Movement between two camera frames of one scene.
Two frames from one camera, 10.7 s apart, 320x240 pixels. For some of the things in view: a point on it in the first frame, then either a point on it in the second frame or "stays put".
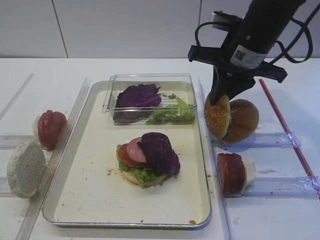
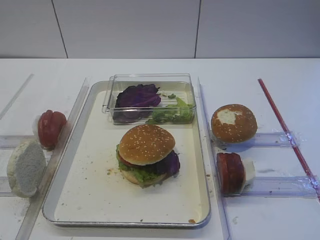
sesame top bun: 217,115 → 144,144
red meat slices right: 232,172 stays put
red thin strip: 315,182 stays put
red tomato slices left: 50,126 stays put
